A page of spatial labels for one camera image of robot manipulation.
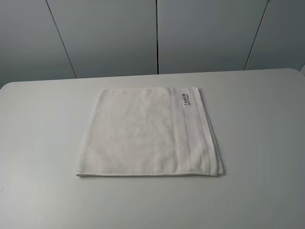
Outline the white towel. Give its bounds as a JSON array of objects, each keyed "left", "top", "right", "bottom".
[{"left": 76, "top": 87, "right": 224, "bottom": 177}]

